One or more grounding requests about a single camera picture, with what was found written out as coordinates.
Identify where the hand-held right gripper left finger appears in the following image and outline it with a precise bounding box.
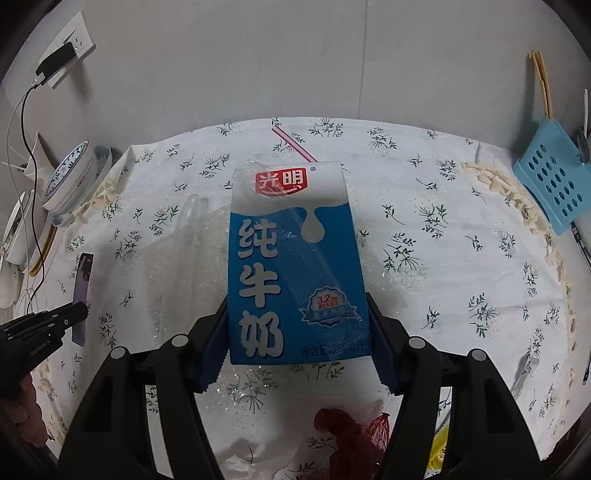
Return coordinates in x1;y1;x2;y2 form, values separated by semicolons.
55;293;232;480

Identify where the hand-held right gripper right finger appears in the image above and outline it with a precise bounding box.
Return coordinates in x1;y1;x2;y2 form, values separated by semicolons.
366;292;555;480

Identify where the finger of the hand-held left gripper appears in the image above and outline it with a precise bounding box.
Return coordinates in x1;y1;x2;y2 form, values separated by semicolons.
0;302;89;343

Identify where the red mesh bag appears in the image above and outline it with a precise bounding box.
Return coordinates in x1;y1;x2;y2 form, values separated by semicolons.
314;407;393;480

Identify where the blue and white milk carton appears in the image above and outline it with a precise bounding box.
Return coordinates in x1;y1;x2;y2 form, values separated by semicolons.
227;161;374;366

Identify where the person's left hand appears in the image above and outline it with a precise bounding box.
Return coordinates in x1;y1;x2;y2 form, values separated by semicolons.
8;371;51;448

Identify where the round wooden coaster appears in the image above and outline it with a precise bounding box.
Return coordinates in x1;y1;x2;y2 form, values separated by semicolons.
28;220;59;278

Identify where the clear bubble wrap sheet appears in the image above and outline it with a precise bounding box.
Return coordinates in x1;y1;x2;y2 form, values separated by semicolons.
141;194;391;409

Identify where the floral white tablecloth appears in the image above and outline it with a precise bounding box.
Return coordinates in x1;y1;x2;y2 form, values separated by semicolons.
28;117;579;480

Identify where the plain white bowl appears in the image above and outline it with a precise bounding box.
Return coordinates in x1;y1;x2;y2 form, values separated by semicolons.
0;189;48;274

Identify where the yellow wrapper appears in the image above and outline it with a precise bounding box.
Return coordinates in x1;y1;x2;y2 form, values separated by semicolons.
427;424;450;469

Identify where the crumpled white tissue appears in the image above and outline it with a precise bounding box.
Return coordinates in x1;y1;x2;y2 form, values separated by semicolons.
221;438;317;480

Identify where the clear plastic fork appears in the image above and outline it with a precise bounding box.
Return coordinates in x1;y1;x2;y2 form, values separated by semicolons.
510;353;542;394

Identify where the pink striped drinking straw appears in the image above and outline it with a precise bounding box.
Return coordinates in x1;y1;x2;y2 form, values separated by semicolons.
271;127;317;164

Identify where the blue perforated utensil basket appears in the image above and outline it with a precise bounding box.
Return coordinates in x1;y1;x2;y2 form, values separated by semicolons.
512;115;591;236

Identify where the black charger plug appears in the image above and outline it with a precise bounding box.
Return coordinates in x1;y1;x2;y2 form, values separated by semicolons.
35;42;77;86

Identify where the wooden chopstick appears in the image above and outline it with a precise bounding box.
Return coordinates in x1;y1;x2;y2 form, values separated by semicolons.
527;52;550;118
533;51;555;118

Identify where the black charger cable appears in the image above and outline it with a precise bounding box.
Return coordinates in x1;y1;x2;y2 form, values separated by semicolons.
18;82;54;319

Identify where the white wall socket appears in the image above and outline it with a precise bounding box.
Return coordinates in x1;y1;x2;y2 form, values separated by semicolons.
36;11;96;89

